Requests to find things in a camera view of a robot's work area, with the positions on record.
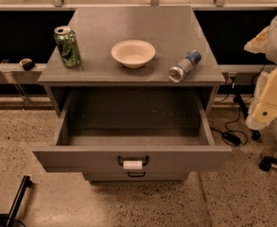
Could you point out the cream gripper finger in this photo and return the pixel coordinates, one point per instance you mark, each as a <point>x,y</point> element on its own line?
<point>264,108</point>
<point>258,43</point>

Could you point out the green soda can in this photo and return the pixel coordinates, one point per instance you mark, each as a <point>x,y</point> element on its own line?
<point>66,40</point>

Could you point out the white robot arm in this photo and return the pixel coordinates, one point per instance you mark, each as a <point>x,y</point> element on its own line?
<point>271,55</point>

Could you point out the blue silver energy drink can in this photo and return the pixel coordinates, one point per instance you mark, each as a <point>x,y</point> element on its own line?
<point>179,71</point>

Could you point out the grey drawer cabinet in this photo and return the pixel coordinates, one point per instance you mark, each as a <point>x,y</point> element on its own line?
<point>173,31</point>

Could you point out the open grey top drawer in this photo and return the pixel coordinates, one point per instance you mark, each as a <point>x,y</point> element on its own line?
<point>169,126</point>

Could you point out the black tripod stand right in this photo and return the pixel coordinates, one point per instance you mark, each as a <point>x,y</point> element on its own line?
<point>231,78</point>

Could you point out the black caster base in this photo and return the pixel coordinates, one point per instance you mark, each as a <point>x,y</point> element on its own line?
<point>267,163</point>

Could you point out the white paper bowl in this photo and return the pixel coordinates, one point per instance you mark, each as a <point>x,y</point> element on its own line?
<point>133,53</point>

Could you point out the yellow black tape measure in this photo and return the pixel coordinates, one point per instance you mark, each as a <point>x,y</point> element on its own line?
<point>27,64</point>

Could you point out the black stand leg left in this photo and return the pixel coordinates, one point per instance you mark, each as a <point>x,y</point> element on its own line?
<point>9,219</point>

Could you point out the black drawer handle white tag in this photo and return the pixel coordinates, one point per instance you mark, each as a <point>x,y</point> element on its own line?
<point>133,164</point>

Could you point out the lower drawer black handle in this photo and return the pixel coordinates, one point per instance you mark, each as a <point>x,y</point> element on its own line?
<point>137,175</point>

